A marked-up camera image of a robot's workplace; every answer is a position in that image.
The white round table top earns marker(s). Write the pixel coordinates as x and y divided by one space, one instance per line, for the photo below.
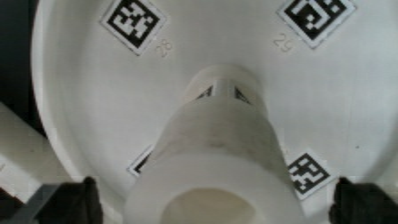
119 49

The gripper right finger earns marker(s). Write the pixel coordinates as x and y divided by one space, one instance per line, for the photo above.
362 204

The white cylindrical table leg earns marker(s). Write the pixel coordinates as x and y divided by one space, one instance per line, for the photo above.
215 179

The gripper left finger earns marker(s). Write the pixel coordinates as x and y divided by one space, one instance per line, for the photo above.
64 204

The white front border rail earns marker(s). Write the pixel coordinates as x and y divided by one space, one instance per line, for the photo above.
30 167

